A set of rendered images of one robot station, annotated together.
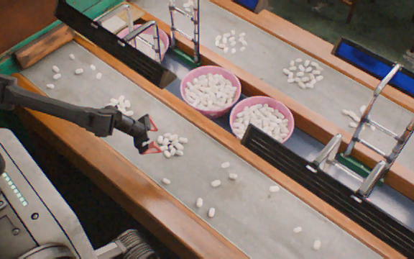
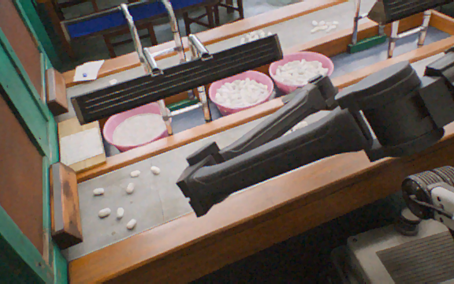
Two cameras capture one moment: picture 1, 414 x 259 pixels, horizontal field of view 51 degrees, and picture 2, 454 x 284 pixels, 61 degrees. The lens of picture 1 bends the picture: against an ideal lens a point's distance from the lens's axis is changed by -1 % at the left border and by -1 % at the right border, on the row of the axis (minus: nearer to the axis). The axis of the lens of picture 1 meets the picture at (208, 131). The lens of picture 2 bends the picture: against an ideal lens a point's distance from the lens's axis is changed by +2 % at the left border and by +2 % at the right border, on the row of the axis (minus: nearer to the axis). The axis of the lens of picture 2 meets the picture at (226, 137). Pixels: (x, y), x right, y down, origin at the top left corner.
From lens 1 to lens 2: 1.40 m
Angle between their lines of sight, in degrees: 38
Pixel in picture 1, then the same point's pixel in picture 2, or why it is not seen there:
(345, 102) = (302, 30)
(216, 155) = not seen: hidden behind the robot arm
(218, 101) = (258, 91)
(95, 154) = (281, 191)
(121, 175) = (325, 173)
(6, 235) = not seen: outside the picture
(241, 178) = not seen: hidden behind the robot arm
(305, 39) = (224, 30)
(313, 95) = (284, 42)
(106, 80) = (166, 166)
